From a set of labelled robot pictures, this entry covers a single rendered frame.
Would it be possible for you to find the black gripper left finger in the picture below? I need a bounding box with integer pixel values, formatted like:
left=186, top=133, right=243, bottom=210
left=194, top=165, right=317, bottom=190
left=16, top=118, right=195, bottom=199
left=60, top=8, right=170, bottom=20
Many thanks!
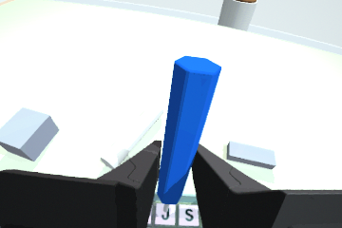
left=0, top=140, right=162, bottom=228

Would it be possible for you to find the keyboard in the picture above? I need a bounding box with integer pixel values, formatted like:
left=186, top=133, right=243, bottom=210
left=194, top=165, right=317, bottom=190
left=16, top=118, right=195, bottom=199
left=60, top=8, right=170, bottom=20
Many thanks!
left=146, top=192, right=202, bottom=228

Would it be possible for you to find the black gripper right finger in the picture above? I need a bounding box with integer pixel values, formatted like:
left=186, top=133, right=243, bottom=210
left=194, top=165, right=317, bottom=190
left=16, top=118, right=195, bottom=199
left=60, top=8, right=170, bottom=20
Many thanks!
left=192, top=143, right=342, bottom=228

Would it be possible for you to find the blue stylus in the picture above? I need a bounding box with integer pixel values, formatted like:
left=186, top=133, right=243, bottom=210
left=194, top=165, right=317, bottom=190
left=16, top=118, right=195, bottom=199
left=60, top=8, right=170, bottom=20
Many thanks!
left=157, top=56, right=221, bottom=213

